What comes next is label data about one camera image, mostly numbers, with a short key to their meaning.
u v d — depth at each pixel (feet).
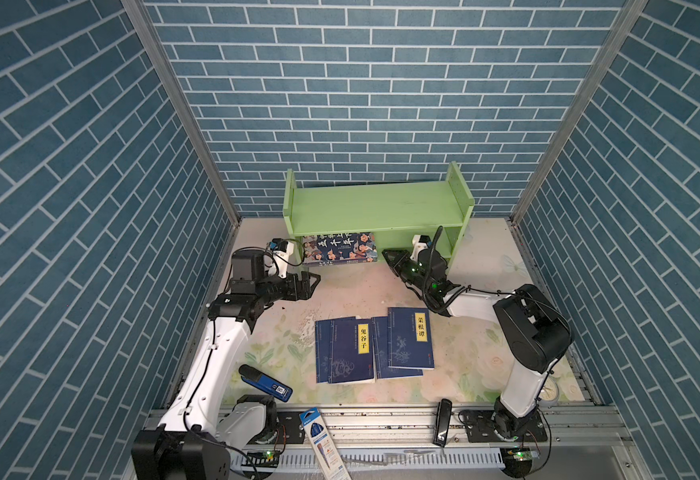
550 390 2.52
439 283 2.40
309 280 2.27
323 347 2.84
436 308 2.32
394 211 2.86
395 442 2.41
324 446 2.28
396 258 2.90
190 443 1.21
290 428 2.40
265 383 2.54
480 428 2.42
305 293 2.24
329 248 3.06
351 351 2.83
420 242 2.81
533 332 1.62
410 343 2.87
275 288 2.13
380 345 2.84
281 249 2.23
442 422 2.37
